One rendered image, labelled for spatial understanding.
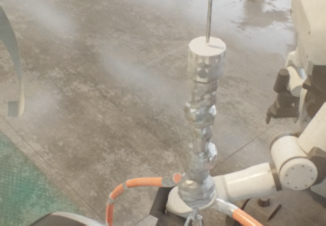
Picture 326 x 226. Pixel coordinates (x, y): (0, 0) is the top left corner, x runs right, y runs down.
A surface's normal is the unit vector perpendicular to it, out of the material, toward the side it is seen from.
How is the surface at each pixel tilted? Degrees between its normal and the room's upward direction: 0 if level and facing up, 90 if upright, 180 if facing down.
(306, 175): 76
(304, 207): 0
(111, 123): 0
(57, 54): 0
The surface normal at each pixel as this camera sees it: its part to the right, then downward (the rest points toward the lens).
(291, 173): -0.01, 0.43
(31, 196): 0.00, -0.77
